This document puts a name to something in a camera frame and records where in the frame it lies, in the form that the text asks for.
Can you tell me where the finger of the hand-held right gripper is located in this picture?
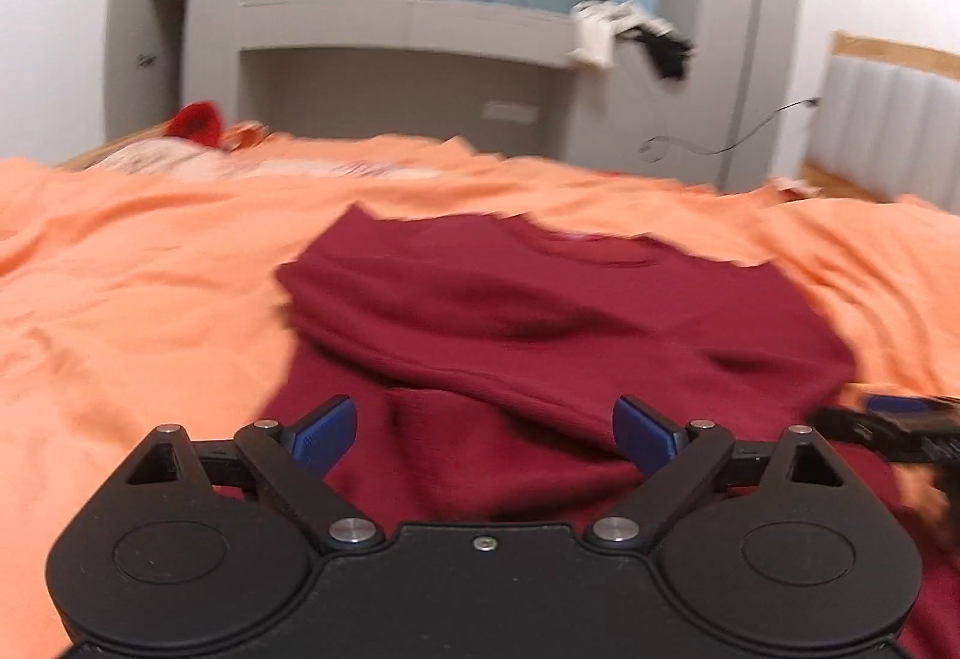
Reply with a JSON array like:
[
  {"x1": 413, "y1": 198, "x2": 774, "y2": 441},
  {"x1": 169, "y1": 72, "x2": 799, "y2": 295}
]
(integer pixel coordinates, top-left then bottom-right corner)
[{"x1": 814, "y1": 393, "x2": 960, "y2": 472}]

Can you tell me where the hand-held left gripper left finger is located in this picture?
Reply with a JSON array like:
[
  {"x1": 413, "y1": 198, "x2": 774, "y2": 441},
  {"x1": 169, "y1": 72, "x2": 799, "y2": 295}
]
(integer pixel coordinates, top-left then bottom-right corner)
[{"x1": 120, "y1": 395, "x2": 383, "y2": 551}]

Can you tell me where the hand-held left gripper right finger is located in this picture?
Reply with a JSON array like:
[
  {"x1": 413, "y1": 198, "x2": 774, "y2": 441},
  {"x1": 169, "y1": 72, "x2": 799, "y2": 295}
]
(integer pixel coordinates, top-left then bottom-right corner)
[{"x1": 585, "y1": 395, "x2": 848, "y2": 551}]

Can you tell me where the maroon knit garment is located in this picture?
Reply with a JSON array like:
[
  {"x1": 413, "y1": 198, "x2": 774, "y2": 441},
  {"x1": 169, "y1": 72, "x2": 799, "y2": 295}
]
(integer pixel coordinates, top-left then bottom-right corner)
[{"x1": 259, "y1": 203, "x2": 960, "y2": 659}]

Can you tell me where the orange bed sheet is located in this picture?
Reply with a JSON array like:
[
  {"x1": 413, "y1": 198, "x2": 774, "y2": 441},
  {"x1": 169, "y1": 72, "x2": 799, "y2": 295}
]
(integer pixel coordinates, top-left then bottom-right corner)
[{"x1": 0, "y1": 134, "x2": 960, "y2": 659}]

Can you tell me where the floral patterned pillow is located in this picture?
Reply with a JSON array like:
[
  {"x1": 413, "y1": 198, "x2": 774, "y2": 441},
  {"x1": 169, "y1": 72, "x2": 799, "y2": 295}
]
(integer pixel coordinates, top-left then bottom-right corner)
[{"x1": 56, "y1": 122, "x2": 451, "y2": 181}]

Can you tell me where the black cloth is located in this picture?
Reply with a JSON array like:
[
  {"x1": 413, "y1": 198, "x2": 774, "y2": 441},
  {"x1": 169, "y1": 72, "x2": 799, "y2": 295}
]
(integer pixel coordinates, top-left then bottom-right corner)
[{"x1": 634, "y1": 23, "x2": 696, "y2": 82}]

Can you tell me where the white cloth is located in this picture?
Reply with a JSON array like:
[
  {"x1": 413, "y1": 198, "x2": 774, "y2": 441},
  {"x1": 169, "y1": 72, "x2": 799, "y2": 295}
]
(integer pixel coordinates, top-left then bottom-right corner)
[{"x1": 568, "y1": 0, "x2": 647, "y2": 72}]

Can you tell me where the thin black cable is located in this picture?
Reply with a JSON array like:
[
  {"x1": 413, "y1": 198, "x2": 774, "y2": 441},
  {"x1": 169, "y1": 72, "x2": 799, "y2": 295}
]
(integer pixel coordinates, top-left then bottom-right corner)
[{"x1": 641, "y1": 96, "x2": 823, "y2": 163}]

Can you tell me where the white wall socket plate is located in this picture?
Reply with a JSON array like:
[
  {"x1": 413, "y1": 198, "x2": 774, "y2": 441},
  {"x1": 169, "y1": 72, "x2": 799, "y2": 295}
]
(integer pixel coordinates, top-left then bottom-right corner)
[{"x1": 483, "y1": 100, "x2": 540, "y2": 124}]

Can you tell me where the grey cabinet with handles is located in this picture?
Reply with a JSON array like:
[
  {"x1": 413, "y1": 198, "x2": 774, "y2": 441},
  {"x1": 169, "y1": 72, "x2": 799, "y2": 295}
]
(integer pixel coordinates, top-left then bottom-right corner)
[{"x1": 103, "y1": 0, "x2": 197, "y2": 144}]

